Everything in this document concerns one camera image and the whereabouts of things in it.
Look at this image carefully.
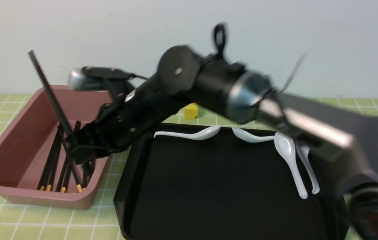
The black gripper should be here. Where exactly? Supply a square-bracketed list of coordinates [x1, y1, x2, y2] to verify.
[66, 78, 162, 165]

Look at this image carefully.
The black chopstick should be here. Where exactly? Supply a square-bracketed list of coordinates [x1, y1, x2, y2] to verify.
[37, 133, 57, 191]
[28, 50, 76, 143]

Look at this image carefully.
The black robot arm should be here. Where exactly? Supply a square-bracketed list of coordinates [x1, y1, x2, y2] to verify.
[66, 23, 378, 240]

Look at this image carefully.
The black chopstick middle bin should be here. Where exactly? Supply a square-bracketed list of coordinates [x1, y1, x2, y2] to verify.
[55, 123, 72, 193]

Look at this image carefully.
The black chopstick crossing in bin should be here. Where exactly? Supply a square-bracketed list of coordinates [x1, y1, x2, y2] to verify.
[63, 141, 83, 192]

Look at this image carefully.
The pink plastic bin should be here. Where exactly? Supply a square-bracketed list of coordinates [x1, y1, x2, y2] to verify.
[0, 88, 111, 210]

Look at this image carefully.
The yellow wooden cube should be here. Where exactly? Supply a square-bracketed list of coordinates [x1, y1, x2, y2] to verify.
[183, 103, 199, 120]

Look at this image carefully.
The white spoon far left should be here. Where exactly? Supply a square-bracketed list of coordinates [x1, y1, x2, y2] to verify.
[153, 125, 221, 141]

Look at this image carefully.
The black plastic tray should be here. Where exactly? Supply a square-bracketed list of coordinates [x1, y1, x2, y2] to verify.
[113, 123, 349, 240]

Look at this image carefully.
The white spoon centre back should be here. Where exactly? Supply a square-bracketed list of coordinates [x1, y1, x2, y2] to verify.
[232, 127, 275, 143]

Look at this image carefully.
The white spoon large right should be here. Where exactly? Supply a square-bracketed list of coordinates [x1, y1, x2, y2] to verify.
[274, 132, 308, 199]

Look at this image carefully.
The white spoon far right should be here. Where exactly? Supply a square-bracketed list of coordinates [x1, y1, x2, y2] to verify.
[295, 143, 320, 195]

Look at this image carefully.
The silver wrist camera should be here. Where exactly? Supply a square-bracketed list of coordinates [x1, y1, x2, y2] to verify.
[68, 66, 136, 91]

